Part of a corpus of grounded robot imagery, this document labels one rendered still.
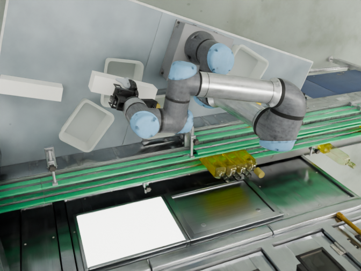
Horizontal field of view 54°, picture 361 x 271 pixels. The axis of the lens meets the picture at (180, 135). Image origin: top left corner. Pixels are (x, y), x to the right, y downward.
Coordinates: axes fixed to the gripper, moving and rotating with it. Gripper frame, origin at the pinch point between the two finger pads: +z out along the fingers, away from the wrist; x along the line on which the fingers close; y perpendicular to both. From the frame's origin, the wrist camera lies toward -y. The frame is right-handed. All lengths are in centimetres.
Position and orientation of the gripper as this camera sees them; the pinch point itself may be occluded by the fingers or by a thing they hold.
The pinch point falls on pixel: (124, 88)
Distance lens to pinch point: 133.5
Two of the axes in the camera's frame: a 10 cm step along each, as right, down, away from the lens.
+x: -3.2, 8.9, 3.3
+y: -8.7, -1.4, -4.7
